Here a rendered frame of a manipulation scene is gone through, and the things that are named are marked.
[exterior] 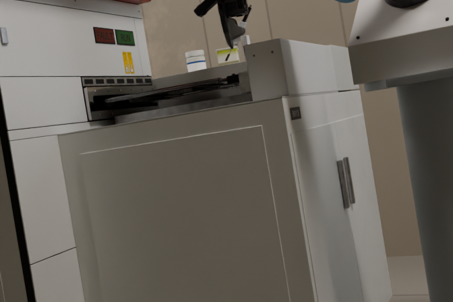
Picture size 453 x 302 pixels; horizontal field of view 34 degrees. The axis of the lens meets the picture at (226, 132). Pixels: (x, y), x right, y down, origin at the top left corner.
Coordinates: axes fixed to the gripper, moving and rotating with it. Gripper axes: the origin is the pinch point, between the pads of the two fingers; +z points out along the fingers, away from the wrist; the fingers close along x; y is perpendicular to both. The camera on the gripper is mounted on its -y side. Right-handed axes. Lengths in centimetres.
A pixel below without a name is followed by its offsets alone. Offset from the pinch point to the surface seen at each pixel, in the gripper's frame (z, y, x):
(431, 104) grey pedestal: 26, 54, -41
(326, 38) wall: -8, 22, 151
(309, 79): 15.2, 24.5, -24.2
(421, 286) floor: 102, 47, 81
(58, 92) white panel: 7, -41, -37
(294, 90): 17.7, 21.8, -40.4
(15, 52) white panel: -3, -44, -53
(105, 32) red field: -10.0, -35.8, -7.8
